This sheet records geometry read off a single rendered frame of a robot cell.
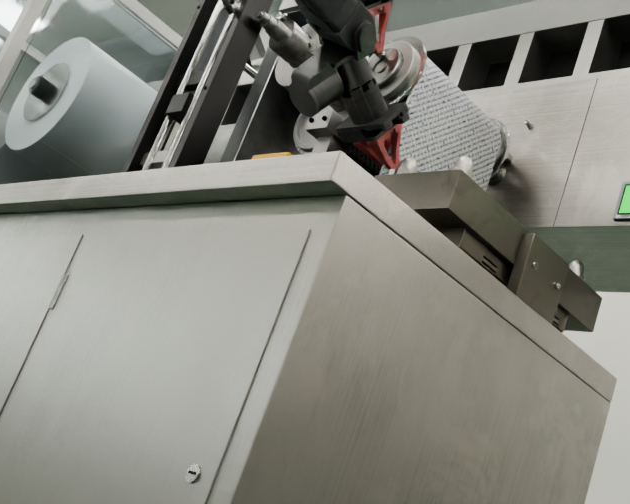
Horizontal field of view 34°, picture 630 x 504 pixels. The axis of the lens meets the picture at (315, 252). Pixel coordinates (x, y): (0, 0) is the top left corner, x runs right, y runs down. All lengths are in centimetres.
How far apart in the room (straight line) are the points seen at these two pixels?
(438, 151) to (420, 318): 49
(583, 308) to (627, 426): 271
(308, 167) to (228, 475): 35
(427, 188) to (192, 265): 35
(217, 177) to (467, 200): 35
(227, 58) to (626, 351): 296
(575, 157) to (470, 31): 48
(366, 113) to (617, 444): 296
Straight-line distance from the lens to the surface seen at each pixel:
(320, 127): 161
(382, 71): 168
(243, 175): 126
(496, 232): 147
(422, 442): 127
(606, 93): 188
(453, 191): 139
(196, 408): 117
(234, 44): 184
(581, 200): 177
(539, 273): 152
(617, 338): 452
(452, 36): 222
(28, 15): 243
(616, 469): 430
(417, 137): 164
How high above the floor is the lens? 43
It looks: 18 degrees up
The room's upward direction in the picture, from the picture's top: 21 degrees clockwise
